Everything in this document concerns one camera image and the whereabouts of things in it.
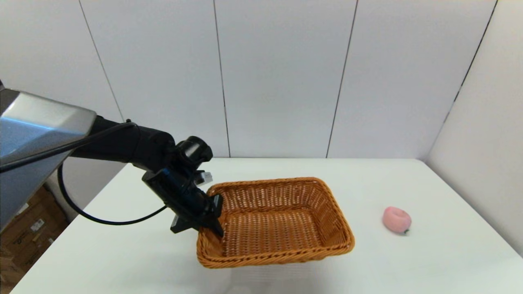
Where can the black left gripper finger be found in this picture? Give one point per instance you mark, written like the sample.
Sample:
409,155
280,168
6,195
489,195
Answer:
217,216
182,226

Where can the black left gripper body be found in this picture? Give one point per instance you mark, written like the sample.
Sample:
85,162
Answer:
182,196

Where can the orange wicker basket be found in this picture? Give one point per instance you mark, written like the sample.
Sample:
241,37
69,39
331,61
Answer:
282,228

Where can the pink peach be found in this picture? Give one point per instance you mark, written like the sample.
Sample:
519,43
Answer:
395,219

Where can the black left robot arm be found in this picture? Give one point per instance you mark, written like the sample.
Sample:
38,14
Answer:
135,145

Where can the brown cardboard boxes stack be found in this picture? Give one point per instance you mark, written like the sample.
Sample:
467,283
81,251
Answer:
28,232

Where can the silver robot body panel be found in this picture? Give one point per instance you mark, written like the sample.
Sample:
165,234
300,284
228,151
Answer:
32,130

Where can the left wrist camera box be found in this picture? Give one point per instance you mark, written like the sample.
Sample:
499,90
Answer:
204,177

